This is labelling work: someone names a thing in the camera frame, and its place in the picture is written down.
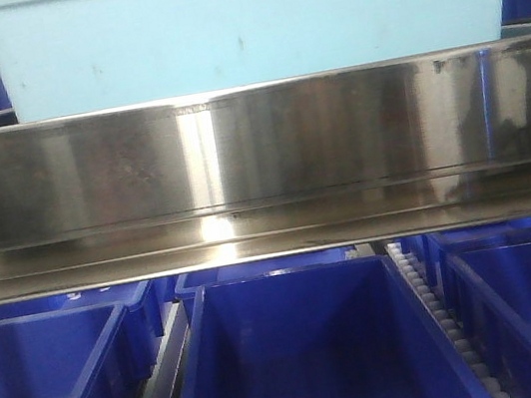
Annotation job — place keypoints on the blue bin lower centre rear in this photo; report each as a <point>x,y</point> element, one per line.
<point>189,283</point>

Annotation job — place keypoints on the stainless steel shelf front rail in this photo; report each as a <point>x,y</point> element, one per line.
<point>389,149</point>

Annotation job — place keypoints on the blue bin lower right rear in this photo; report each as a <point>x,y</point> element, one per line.
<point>429,248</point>

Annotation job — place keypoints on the light blue plastic bin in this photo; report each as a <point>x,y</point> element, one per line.
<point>66,57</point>

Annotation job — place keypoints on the blue bin lower left rear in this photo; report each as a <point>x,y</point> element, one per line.
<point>145,300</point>

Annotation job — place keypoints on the blue bin lower centre front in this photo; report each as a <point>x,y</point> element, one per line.
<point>350,329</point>

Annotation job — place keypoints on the white roller track right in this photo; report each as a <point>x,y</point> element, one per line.
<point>410,267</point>

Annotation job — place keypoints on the steel lane divider left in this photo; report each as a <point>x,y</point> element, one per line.
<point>165,381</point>

